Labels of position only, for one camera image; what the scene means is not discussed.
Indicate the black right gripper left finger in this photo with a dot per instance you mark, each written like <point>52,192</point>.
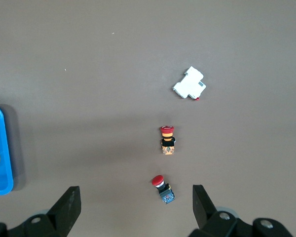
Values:
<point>56,217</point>

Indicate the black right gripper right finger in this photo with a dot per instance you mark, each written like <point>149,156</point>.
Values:
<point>207,217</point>

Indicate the red push button black base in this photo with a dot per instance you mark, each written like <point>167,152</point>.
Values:
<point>164,191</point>

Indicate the blue plastic tray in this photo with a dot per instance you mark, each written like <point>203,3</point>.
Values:
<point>3,177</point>

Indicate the red yellow emergency stop button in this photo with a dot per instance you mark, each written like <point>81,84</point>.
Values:
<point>167,142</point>

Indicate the white circuit breaker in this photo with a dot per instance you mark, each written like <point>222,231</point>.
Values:
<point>190,84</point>

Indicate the brown table mat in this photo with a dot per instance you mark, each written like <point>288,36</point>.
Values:
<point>88,74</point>

